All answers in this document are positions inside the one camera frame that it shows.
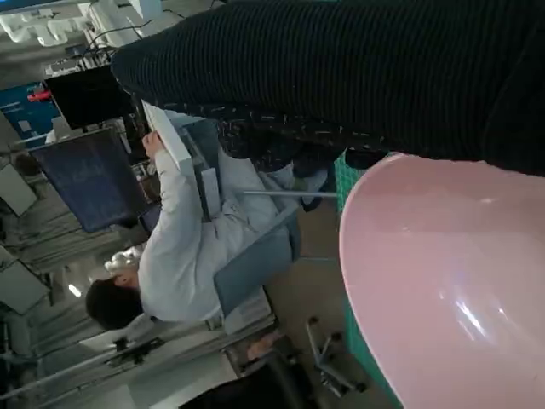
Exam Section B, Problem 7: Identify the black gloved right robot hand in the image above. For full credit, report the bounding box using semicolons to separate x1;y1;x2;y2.
110;0;545;178

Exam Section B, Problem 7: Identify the pink bowl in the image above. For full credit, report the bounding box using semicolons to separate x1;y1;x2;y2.
339;152;545;409

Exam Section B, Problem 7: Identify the green cutting mat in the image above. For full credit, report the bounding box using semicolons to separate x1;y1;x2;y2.
334;153;404;409

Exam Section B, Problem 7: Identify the white desk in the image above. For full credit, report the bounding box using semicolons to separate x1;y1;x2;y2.
141;101;222;222

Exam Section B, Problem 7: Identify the grey office chair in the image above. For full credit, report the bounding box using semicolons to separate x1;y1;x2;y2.
212;189;340;325

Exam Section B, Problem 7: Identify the person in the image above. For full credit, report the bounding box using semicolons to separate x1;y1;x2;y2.
84;132;331;331

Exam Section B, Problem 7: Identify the black monitor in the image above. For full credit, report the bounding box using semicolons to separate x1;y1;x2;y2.
43;66;137;130

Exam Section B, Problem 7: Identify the white vented box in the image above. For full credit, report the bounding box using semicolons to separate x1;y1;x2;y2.
223;293;276;337

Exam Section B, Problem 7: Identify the dark blue panel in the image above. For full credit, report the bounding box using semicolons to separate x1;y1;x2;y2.
28;126;140;234

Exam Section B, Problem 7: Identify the black office chair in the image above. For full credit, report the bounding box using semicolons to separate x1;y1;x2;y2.
191;317;370;409

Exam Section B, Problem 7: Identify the black desk device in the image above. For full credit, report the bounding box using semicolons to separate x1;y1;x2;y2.
105;335;166;366

